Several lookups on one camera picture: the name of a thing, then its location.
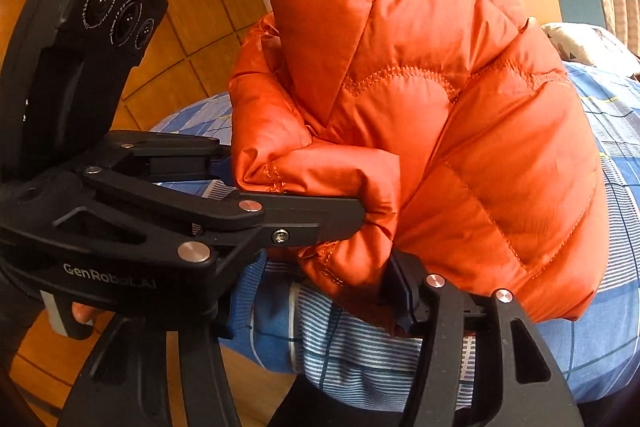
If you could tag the orange quilted down jacket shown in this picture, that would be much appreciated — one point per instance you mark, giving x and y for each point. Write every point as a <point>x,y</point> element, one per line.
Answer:
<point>322,37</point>

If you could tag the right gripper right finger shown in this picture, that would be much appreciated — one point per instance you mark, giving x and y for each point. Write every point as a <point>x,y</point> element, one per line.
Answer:
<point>482,361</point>

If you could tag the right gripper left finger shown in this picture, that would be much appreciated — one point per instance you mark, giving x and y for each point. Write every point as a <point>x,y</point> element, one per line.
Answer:
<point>124,380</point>

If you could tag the white printed pillow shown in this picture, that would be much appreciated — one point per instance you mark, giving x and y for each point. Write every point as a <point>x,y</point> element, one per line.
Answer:
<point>593,46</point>

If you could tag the person's left hand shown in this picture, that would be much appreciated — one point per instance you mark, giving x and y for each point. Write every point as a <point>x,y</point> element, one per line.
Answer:
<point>84,314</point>

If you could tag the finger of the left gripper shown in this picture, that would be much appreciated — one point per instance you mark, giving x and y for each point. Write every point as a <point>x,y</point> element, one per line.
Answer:
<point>147,220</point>
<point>167,157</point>

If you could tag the blue plaid bed sheet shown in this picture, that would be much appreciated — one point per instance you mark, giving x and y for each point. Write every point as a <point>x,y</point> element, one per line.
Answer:
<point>515,172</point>

